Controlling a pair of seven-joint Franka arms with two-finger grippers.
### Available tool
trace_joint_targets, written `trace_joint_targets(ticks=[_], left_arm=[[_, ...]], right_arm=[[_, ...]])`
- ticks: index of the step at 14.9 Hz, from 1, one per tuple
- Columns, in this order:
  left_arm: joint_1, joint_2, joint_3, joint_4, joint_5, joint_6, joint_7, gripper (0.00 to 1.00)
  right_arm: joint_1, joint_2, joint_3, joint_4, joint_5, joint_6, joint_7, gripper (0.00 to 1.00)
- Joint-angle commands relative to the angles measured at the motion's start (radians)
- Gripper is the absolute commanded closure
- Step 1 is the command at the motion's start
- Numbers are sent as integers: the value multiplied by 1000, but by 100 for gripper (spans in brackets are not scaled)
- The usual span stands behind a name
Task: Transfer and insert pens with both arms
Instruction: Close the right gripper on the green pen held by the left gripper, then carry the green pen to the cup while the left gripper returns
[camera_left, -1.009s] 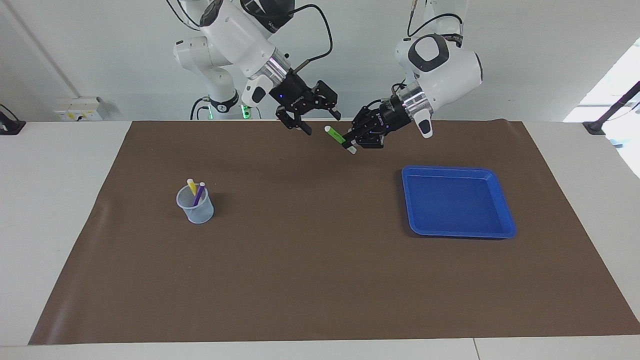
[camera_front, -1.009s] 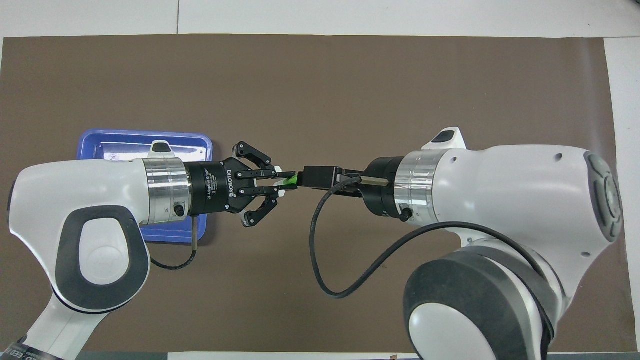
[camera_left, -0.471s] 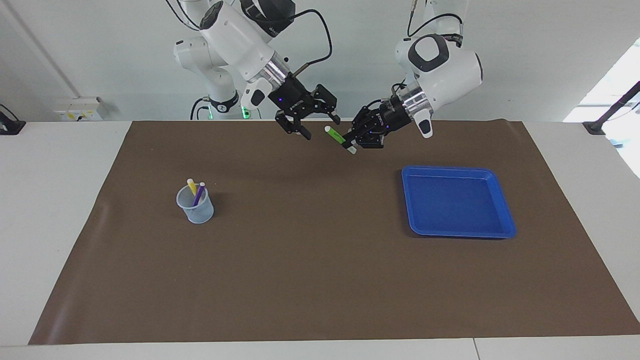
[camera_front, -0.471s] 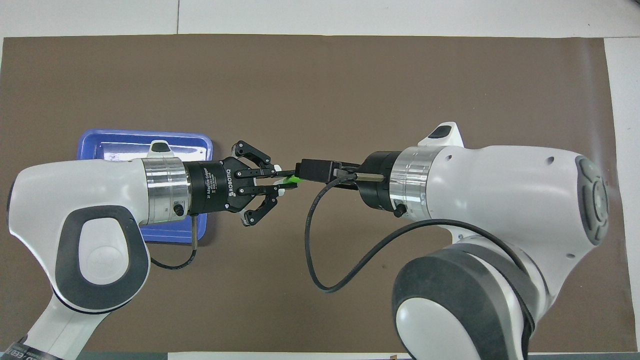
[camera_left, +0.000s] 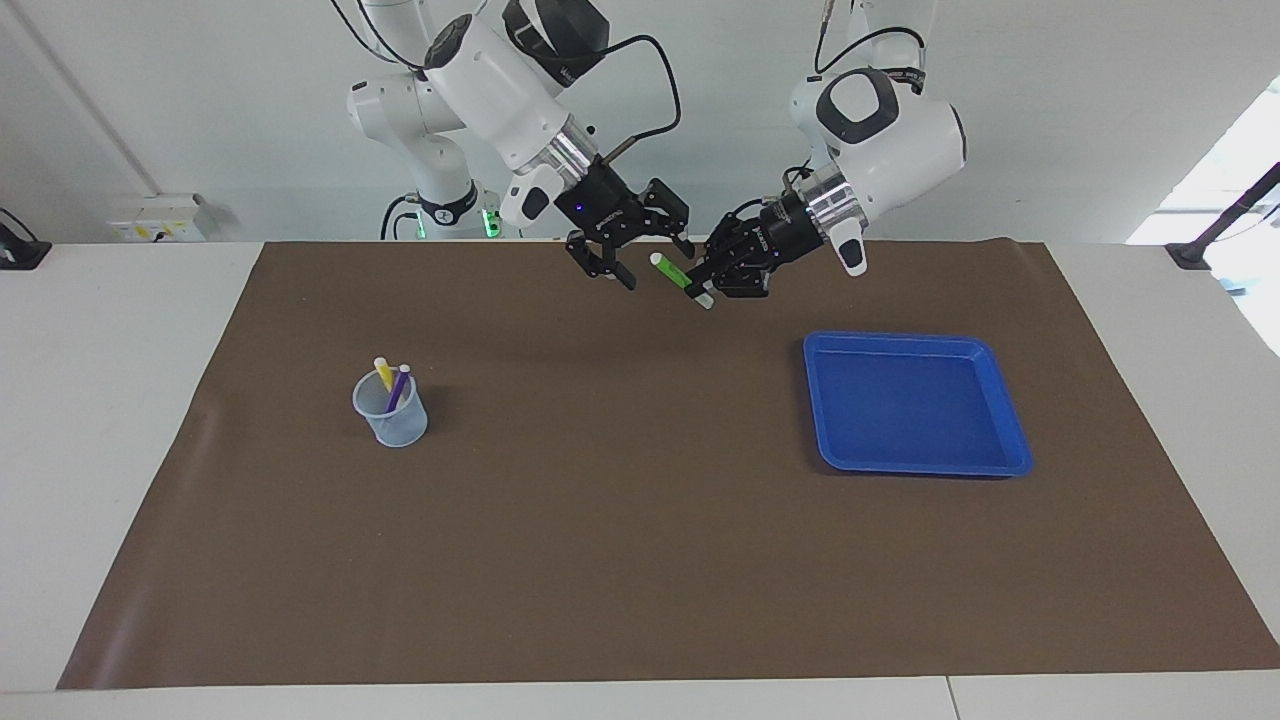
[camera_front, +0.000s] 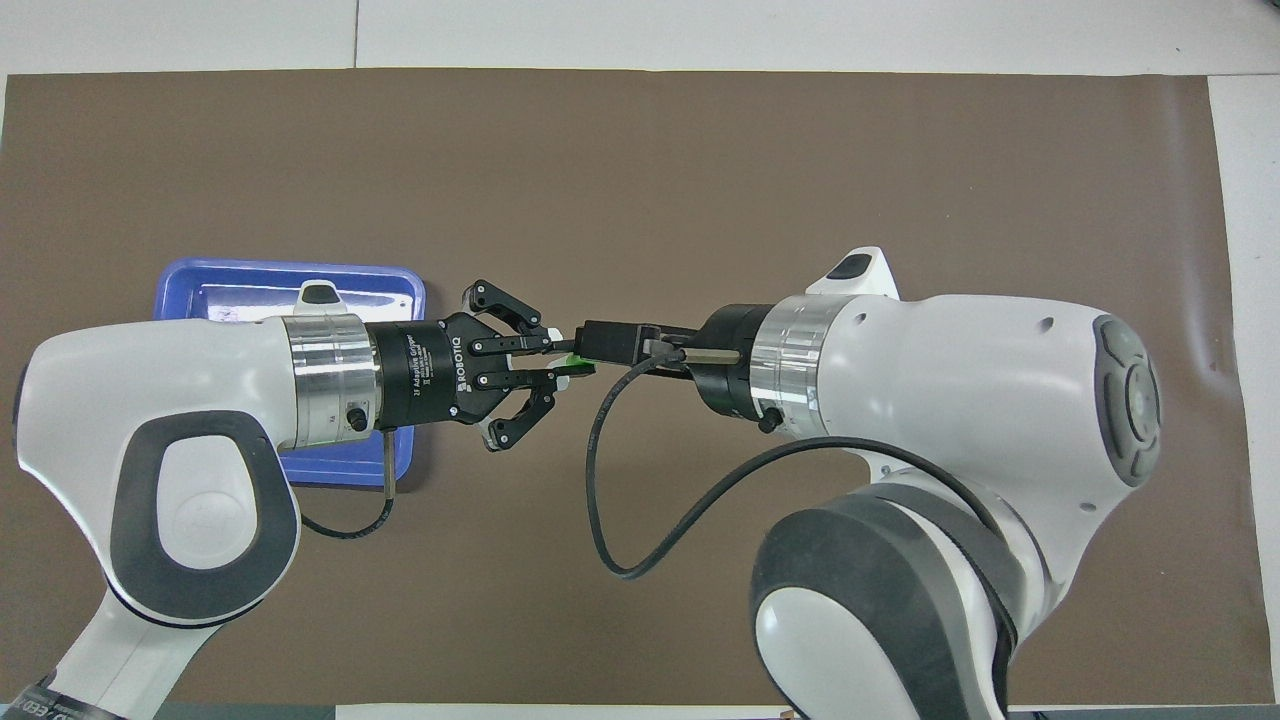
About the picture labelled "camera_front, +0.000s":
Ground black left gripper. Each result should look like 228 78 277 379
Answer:
375 280 596 453

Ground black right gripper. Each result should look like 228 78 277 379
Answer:
578 303 771 421

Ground brown paper table mat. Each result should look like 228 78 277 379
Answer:
0 68 1276 709

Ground blue plastic tray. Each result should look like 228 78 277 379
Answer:
152 258 428 488

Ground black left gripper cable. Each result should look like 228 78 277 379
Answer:
300 430 397 541

